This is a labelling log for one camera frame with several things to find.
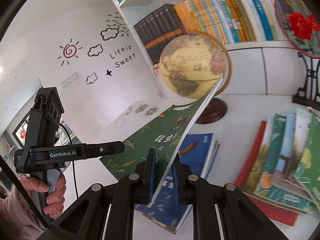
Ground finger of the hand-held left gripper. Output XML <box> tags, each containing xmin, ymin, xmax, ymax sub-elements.
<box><xmin>83</xmin><ymin>141</ymin><xmax>126</xmax><ymax>158</ymax></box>

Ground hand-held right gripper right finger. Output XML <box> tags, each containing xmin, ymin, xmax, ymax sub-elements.
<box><xmin>171</xmin><ymin>155</ymin><xmax>288</xmax><ymax>240</ymax></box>

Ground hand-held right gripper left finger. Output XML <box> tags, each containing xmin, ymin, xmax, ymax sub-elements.
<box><xmin>46</xmin><ymin>148</ymin><xmax>157</xmax><ymax>240</ymax></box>

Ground dark green insect book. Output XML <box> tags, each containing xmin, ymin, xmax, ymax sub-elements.
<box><xmin>99</xmin><ymin>76</ymin><xmax>223</xmax><ymax>208</ymax></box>

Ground green yellow flower book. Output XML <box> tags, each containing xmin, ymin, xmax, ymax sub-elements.
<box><xmin>294</xmin><ymin>112</ymin><xmax>320</xmax><ymax>203</ymax></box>

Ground person's left forearm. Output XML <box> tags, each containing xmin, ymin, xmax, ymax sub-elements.
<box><xmin>0</xmin><ymin>187</ymin><xmax>48</xmax><ymax>240</ymax></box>

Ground row of colourful shelf books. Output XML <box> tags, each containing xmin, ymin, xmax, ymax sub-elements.
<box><xmin>174</xmin><ymin>0</ymin><xmax>288</xmax><ymax>45</ymax></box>

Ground person's left hand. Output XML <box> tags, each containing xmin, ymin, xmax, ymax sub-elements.
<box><xmin>19</xmin><ymin>172</ymin><xmax>67</xmax><ymax>220</ymax></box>

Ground window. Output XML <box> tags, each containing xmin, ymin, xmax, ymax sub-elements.
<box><xmin>2</xmin><ymin>116</ymin><xmax>29</xmax><ymax>153</ymax></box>

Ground yellow globe on wooden base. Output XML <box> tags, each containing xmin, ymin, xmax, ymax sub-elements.
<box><xmin>159</xmin><ymin>31</ymin><xmax>233</xmax><ymax>124</ymax></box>

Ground row of dark hardcover volumes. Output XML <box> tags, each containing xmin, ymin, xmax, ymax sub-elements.
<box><xmin>134</xmin><ymin>4</ymin><xmax>185</xmax><ymax>65</ymax></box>

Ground black ornate fan stand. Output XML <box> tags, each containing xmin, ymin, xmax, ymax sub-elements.
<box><xmin>292</xmin><ymin>52</ymin><xmax>320</xmax><ymax>108</ymax></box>

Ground round embroidered flower fan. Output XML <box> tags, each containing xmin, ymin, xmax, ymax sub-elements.
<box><xmin>274</xmin><ymin>0</ymin><xmax>320</xmax><ymax>59</ymax></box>

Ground black cable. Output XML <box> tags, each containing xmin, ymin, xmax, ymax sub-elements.
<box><xmin>59</xmin><ymin>123</ymin><xmax>79</xmax><ymax>198</ymax></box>
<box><xmin>0</xmin><ymin>155</ymin><xmax>48</xmax><ymax>230</ymax></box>

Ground white wall switch panel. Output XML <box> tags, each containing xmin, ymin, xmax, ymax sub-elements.
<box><xmin>60</xmin><ymin>72</ymin><xmax>78</xmax><ymax>88</ymax></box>

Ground cartoon wall decals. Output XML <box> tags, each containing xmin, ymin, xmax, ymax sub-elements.
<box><xmin>57</xmin><ymin>12</ymin><xmax>137</xmax><ymax>85</ymax></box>

